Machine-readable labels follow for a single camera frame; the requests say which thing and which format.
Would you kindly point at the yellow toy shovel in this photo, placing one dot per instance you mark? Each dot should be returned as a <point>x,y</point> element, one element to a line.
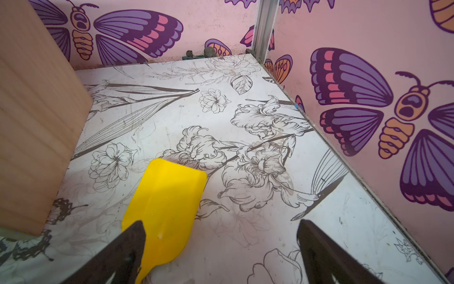
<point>166,202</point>

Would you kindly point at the aluminium frame post right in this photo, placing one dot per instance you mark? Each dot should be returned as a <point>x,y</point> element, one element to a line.
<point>263,28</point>

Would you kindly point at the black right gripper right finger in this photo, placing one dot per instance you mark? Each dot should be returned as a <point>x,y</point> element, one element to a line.
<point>326,262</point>

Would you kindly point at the wooden two-tier shelf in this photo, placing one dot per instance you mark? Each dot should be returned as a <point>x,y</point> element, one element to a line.
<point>44,107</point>

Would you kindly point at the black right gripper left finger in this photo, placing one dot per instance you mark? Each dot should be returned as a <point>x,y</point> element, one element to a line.
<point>118,263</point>

